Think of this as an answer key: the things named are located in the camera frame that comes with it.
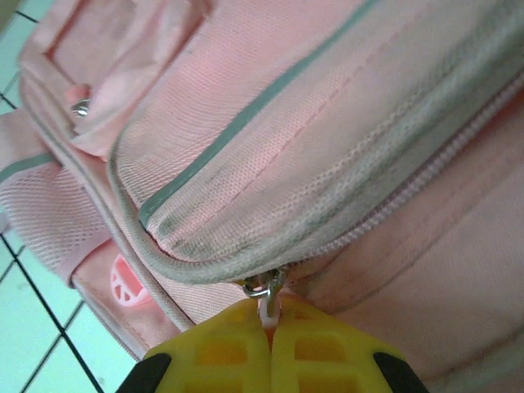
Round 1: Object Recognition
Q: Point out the pink backpack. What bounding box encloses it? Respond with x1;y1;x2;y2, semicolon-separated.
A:
0;0;524;393

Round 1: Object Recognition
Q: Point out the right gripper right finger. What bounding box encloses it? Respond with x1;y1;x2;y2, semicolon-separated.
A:
269;296;429;393

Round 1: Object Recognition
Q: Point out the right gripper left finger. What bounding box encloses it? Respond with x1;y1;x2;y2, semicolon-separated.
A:
116;298;273;393

